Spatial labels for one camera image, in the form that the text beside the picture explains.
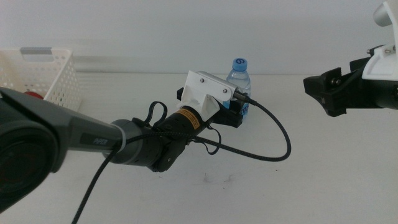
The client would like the clear blue-capped water bottle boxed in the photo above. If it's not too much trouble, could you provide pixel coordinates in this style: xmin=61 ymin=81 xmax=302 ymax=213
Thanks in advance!
xmin=225 ymin=57 xmax=251 ymax=118

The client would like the red soda can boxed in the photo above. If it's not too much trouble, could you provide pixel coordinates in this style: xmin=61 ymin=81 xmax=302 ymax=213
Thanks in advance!
xmin=24 ymin=91 xmax=44 ymax=100

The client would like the white perforated plastic basket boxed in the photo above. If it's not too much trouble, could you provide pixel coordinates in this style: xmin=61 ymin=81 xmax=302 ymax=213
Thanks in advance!
xmin=0 ymin=47 xmax=83 ymax=112

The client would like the thin black wrist wire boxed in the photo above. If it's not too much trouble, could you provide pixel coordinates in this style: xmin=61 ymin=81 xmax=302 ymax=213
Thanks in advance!
xmin=186 ymin=124 xmax=223 ymax=156
xmin=143 ymin=101 xmax=169 ymax=129

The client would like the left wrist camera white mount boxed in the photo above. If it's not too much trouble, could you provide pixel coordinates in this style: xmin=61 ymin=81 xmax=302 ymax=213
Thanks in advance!
xmin=180 ymin=70 xmax=238 ymax=121

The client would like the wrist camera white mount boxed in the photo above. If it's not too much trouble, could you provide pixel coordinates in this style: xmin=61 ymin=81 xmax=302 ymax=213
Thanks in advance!
xmin=180 ymin=70 xmax=238 ymax=121
xmin=361 ymin=0 xmax=398 ymax=82

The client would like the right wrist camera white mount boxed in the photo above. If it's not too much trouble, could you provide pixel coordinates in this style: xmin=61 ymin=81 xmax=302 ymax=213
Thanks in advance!
xmin=361 ymin=0 xmax=398 ymax=82

